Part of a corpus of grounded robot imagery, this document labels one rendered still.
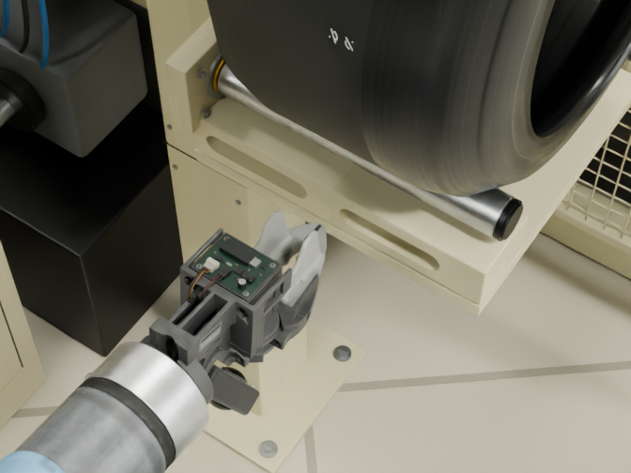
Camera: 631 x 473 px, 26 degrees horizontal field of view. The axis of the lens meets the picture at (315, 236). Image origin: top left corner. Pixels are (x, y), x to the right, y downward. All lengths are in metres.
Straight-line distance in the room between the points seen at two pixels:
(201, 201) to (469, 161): 0.73
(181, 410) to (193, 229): 0.87
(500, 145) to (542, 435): 1.16
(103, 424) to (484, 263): 0.49
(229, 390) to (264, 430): 1.08
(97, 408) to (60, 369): 1.31
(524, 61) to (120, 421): 0.40
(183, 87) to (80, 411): 0.49
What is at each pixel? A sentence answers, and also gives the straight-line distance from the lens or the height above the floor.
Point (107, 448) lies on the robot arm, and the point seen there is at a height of 1.10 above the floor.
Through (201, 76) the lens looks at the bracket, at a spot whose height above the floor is 0.93.
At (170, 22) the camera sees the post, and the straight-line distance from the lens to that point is 1.55.
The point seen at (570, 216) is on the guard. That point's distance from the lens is 2.07.
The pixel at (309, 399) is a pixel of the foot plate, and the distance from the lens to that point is 2.22.
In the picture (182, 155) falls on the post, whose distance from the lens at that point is 1.73.
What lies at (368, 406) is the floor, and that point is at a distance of 2.23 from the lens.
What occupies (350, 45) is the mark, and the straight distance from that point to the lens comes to 1.04.
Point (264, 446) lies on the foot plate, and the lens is 2.17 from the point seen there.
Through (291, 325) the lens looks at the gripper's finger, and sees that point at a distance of 1.10.
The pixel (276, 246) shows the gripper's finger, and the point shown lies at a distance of 1.15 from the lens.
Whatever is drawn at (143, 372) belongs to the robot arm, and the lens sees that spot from 1.01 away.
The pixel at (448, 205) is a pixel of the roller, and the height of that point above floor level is 0.91.
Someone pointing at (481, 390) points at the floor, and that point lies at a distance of 2.25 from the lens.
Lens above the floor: 1.96
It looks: 55 degrees down
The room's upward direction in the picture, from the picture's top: straight up
